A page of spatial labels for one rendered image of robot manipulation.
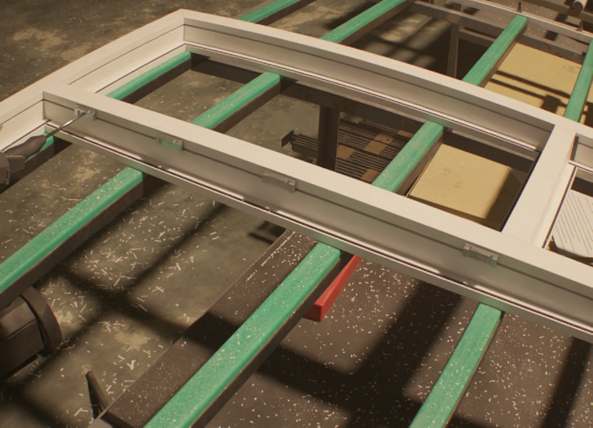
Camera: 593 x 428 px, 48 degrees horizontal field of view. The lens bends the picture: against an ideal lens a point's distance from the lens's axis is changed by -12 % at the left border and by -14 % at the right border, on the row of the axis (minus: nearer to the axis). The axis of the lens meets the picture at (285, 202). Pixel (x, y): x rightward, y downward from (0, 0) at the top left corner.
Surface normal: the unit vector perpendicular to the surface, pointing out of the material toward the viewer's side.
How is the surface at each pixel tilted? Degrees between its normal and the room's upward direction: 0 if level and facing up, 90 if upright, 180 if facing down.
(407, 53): 0
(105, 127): 90
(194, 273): 0
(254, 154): 0
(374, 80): 90
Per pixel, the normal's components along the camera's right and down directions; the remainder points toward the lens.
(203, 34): -0.52, 0.47
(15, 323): 0.59, -0.33
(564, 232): 0.04, -0.83
